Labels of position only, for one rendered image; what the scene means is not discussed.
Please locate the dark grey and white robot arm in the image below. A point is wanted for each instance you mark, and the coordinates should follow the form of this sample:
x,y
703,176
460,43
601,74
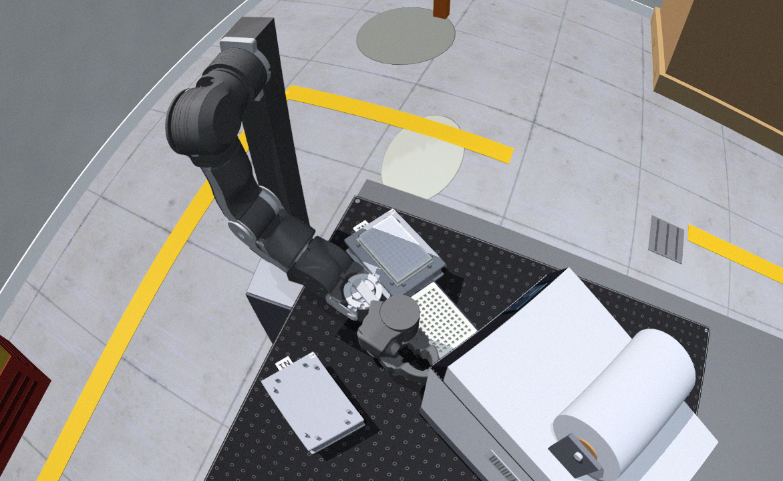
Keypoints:
x,y
205,123

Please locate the white roll of foil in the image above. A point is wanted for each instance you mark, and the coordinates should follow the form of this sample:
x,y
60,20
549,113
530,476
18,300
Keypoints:
x,y
630,401

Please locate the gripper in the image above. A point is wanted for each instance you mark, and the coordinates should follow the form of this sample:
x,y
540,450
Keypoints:
x,y
390,326

